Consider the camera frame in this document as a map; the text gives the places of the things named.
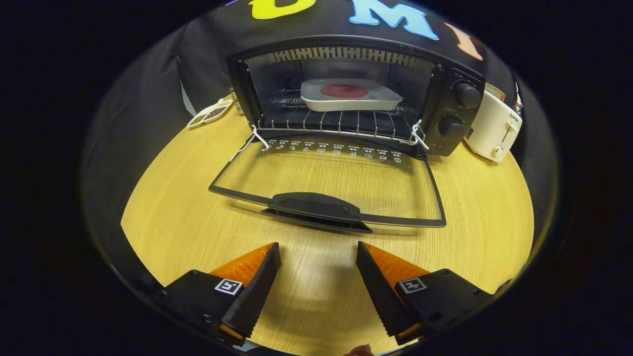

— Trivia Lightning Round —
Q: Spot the white square plate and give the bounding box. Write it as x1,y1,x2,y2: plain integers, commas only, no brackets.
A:
300,78,403,112

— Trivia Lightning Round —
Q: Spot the black backdrop cloth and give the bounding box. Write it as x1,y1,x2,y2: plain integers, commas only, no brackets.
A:
82,0,559,297

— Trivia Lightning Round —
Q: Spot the divided white snack dish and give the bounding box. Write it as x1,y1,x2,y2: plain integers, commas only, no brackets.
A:
187,97,234,129

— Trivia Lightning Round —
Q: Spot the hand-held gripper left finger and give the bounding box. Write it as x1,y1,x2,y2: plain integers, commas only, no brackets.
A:
158,242,281,347

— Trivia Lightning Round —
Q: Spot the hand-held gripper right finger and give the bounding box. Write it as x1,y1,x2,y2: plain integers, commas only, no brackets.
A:
356,241,496,346

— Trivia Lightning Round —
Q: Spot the black toaster oven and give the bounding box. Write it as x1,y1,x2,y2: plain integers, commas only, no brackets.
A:
209,35,486,234

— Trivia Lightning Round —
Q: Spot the white string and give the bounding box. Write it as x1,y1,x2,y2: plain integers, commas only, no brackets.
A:
409,119,430,150
230,125,270,161

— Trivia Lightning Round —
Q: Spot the white toaster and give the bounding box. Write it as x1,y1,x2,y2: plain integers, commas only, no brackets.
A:
464,89,523,164

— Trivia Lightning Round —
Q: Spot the pink round ham slice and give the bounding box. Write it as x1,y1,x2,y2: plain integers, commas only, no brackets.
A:
320,84,369,99

